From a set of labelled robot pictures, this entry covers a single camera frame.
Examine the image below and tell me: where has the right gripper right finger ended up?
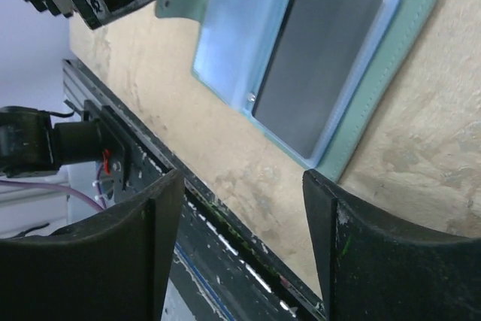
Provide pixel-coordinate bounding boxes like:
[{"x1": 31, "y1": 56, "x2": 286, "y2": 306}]
[{"x1": 302, "y1": 169, "x2": 480, "y2": 320}]

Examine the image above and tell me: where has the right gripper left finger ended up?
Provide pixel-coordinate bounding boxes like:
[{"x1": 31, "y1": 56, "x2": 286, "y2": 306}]
[{"x1": 1, "y1": 170, "x2": 184, "y2": 320}]

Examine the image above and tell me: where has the green card holder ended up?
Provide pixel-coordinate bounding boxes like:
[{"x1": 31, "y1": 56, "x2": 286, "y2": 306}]
[{"x1": 155, "y1": 0, "x2": 436, "y2": 180}]

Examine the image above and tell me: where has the black credit card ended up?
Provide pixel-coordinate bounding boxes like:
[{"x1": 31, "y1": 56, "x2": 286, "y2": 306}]
[{"x1": 252, "y1": 0, "x2": 384, "y2": 165}]

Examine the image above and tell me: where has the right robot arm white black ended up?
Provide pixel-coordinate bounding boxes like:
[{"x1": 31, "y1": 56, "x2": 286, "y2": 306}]
[{"x1": 1, "y1": 102, "x2": 480, "y2": 320}]

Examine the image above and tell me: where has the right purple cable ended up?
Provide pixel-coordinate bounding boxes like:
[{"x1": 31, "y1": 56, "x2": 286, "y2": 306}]
[{"x1": 0, "y1": 162, "x2": 110, "y2": 213}]

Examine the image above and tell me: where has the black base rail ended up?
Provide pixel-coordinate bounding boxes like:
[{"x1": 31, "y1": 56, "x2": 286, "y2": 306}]
[{"x1": 63, "y1": 59, "x2": 325, "y2": 320}]

